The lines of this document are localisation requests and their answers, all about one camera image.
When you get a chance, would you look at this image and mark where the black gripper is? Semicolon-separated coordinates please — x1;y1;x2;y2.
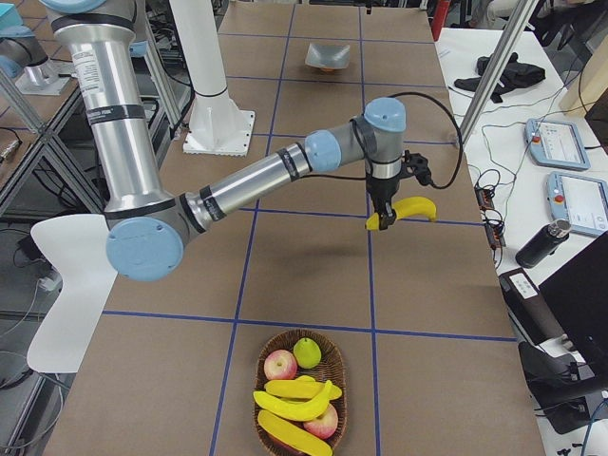
367;174;399;230

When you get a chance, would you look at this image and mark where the yellow banana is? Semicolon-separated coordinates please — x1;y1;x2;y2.
264;376;327;401
253;380;333;422
365;197;437;231

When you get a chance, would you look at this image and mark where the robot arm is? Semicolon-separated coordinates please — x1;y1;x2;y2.
45;1;406;281

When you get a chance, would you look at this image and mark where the wicker fruit basket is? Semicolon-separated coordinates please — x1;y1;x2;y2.
253;329;348;455

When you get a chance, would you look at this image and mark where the grey square plate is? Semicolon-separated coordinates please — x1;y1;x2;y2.
305;43;351;71

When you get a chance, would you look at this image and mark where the yellow banana in basket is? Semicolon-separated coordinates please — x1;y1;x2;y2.
253;380;333;422

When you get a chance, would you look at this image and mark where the yellow banana basket bottom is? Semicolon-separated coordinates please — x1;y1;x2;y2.
257;409;333;456

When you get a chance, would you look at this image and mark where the green pear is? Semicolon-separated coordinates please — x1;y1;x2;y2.
293;337;322;370

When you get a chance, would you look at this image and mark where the black bottle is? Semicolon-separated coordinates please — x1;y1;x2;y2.
515;218;571;269

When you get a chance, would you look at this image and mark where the red apple upper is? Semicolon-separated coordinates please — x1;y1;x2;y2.
263;350;298;380

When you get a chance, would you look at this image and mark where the red apple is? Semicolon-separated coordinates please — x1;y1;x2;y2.
303;404;338;440
263;350;298;380

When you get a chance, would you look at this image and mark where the teach pendant far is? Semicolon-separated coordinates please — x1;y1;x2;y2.
524;119;591;171

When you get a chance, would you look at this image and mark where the teach pendant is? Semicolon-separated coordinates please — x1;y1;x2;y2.
546;172;607;238
524;119;591;171

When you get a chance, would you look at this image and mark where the black cloth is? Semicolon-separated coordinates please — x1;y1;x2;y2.
454;52;545;104

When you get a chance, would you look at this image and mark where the teach pendant near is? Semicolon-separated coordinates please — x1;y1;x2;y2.
546;172;607;238

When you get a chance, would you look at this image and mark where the black monitor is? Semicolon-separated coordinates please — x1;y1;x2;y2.
541;234;607;368

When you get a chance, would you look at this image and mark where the red apple lower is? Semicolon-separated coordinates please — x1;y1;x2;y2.
303;404;338;440

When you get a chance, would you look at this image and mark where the white chair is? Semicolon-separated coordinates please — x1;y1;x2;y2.
27;214;117;373

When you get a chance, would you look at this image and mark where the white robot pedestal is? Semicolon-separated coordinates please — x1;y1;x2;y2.
170;0;256;157

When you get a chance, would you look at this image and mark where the aluminium frame post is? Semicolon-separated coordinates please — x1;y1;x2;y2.
461;0;539;143

